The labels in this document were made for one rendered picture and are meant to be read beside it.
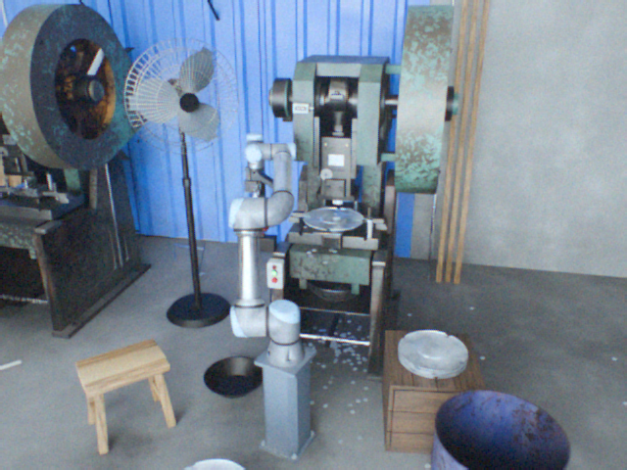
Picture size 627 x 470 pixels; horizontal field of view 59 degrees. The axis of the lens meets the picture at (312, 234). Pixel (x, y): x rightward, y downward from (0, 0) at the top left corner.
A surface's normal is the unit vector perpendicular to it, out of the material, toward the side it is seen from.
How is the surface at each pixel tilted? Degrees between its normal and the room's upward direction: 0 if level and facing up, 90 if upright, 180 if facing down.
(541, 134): 90
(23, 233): 90
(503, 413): 88
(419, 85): 70
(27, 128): 106
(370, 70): 45
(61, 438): 0
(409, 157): 112
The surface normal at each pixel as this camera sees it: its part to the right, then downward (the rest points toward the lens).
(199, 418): 0.00, -0.92
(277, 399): -0.48, 0.35
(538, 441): -0.86, 0.17
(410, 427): -0.08, 0.40
